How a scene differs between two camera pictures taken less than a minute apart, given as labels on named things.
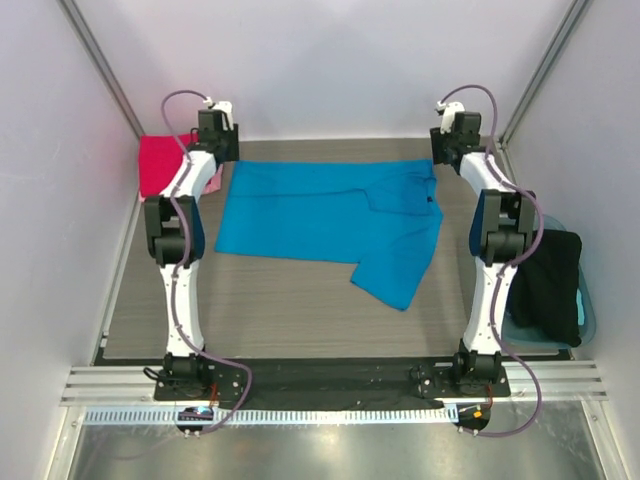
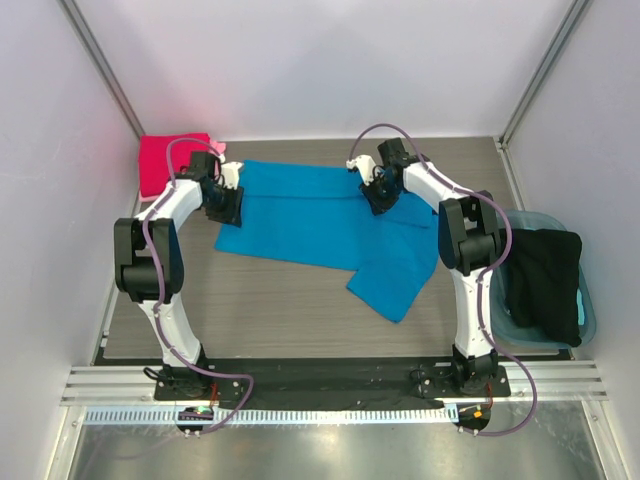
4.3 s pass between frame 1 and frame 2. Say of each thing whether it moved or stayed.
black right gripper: moved
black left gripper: moved
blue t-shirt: stayed
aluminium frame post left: stayed
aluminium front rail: stayed
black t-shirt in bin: stayed
